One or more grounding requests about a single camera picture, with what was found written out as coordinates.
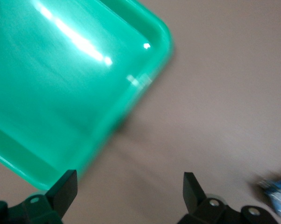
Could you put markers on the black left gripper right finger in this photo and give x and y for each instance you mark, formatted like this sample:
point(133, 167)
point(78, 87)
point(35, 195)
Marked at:
point(194, 198)

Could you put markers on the green plastic tray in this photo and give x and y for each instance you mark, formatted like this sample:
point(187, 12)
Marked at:
point(61, 93)

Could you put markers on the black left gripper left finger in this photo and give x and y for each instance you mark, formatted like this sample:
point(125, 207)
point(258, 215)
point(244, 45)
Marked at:
point(61, 193)

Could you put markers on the brown table mat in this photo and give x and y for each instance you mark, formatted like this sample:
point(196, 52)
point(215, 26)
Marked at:
point(224, 93)

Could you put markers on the red mushroom push button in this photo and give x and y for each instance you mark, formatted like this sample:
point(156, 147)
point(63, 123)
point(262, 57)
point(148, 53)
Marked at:
point(278, 193)

